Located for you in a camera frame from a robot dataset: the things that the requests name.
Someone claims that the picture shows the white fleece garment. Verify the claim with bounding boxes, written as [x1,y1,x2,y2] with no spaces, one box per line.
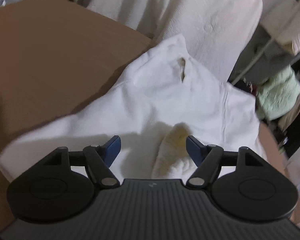
[0,35,266,181]

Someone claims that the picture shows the cream fluffy jacket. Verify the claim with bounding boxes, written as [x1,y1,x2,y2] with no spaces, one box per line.
[261,0,300,55]

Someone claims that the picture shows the grey metal rack pole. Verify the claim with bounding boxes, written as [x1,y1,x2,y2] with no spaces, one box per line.
[231,37,275,86]

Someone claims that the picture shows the light green quilted jacket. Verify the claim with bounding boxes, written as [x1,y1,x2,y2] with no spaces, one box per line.
[256,66,300,121]

